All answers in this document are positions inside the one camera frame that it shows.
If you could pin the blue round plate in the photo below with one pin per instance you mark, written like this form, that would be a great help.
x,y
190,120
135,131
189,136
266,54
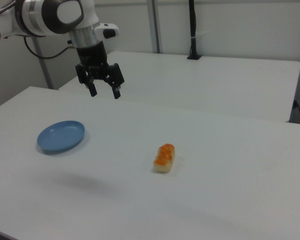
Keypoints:
x,y
61,136

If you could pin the bread with orange topping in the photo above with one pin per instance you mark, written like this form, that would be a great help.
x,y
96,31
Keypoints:
x,y
163,160

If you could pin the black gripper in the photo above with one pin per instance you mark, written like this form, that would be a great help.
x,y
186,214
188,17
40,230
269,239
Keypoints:
x,y
92,58

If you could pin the black camera pole with base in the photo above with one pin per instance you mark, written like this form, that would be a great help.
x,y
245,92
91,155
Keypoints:
x,y
193,25

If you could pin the grey partition post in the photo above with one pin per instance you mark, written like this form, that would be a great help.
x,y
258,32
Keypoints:
x,y
156,25
44,70

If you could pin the white side table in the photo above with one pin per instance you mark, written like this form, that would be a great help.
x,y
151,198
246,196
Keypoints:
x,y
202,82

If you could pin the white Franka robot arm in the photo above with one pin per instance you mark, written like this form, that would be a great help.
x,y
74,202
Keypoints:
x,y
35,15

